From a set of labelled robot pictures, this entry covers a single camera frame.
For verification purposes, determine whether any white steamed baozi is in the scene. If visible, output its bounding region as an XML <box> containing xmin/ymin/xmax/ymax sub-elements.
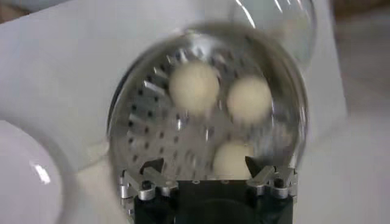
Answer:
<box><xmin>225</xmin><ymin>74</ymin><xmax>274</xmax><ymax>124</ymax></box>
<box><xmin>168</xmin><ymin>59</ymin><xmax>221</xmax><ymax>116</ymax></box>
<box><xmin>212</xmin><ymin>140</ymin><xmax>254</xmax><ymax>180</ymax></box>

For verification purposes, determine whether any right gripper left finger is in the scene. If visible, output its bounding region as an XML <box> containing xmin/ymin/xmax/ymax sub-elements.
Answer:
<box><xmin>118</xmin><ymin>157</ymin><xmax>180</xmax><ymax>214</ymax></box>

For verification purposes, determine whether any round glass lid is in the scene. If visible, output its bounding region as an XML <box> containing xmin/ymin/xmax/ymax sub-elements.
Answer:
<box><xmin>230</xmin><ymin>0</ymin><xmax>317</xmax><ymax>66</ymax></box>

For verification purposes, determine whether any white round plate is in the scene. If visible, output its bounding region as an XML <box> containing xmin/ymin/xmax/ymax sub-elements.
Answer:
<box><xmin>0</xmin><ymin>120</ymin><xmax>73</xmax><ymax>224</ymax></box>

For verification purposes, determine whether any stainless steel steamer basket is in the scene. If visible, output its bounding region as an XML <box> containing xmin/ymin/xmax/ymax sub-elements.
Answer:
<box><xmin>88</xmin><ymin>21</ymin><xmax>309</xmax><ymax>186</ymax></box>

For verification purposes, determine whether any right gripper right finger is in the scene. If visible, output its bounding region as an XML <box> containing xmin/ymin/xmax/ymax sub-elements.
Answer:
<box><xmin>244</xmin><ymin>155</ymin><xmax>299</xmax><ymax>201</ymax></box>

